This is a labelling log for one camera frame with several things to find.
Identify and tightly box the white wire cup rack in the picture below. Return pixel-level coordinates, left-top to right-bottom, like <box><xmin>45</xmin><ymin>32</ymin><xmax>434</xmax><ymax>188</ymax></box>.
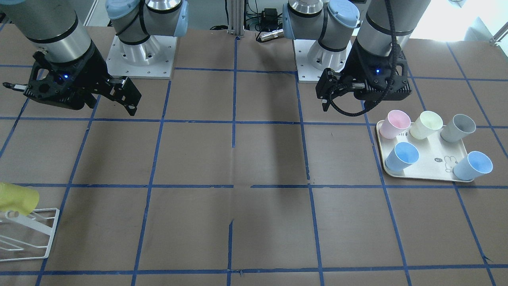
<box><xmin>0</xmin><ymin>208</ymin><xmax>60</xmax><ymax>262</ymax></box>

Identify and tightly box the cream cup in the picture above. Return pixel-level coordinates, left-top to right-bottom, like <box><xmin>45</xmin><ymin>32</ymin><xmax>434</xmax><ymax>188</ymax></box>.
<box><xmin>410</xmin><ymin>110</ymin><xmax>443</xmax><ymax>140</ymax></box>

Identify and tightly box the light blue front cup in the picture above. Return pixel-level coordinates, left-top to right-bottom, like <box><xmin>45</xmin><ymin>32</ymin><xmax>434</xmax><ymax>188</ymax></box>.
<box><xmin>452</xmin><ymin>151</ymin><xmax>493</xmax><ymax>181</ymax></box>

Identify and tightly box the pink cup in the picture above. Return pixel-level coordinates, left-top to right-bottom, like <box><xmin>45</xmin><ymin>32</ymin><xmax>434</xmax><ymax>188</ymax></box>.
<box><xmin>379</xmin><ymin>109</ymin><xmax>411</xmax><ymax>139</ymax></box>

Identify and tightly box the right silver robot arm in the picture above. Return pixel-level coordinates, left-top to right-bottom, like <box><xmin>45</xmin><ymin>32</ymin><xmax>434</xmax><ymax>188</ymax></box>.
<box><xmin>1</xmin><ymin>0</ymin><xmax>189</xmax><ymax>116</ymax></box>

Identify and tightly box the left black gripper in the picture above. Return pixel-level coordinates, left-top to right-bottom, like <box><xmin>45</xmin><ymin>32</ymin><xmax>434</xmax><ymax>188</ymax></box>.
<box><xmin>316</xmin><ymin>39</ymin><xmax>397</xmax><ymax>112</ymax></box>

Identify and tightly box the blue rear cup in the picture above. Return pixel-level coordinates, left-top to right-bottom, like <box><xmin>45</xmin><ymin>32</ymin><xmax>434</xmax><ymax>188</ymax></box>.
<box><xmin>385</xmin><ymin>142</ymin><xmax>419</xmax><ymax>172</ymax></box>

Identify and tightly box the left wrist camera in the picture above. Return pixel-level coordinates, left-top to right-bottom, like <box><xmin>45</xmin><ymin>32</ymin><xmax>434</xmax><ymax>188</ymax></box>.
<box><xmin>354</xmin><ymin>53</ymin><xmax>412</xmax><ymax>101</ymax></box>

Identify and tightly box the beige cup tray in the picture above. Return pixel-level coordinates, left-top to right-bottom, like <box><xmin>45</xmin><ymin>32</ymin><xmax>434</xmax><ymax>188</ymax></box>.
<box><xmin>375</xmin><ymin>120</ymin><xmax>468</xmax><ymax>182</ymax></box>

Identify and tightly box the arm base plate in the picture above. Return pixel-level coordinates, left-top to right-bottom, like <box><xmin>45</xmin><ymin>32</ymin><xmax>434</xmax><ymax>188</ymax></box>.
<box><xmin>294</xmin><ymin>40</ymin><xmax>358</xmax><ymax>85</ymax></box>
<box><xmin>105</xmin><ymin>35</ymin><xmax>178</xmax><ymax>79</ymax></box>

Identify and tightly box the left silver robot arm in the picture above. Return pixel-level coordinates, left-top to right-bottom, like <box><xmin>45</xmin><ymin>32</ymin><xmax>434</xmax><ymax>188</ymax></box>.
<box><xmin>282</xmin><ymin>0</ymin><xmax>430</xmax><ymax>116</ymax></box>

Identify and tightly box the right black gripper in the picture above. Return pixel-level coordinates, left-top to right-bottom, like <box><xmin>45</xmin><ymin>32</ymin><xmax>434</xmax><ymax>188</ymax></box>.
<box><xmin>23</xmin><ymin>43</ymin><xmax>142</xmax><ymax>116</ymax></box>

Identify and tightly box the yellow ikea cup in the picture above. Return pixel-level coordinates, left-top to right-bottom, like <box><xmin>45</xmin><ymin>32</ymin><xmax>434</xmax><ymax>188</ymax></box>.
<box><xmin>0</xmin><ymin>182</ymin><xmax>40</xmax><ymax>216</ymax></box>

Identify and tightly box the grey cup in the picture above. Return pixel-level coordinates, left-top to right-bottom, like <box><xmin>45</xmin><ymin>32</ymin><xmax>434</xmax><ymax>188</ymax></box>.
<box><xmin>440</xmin><ymin>114</ymin><xmax>477</xmax><ymax>143</ymax></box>

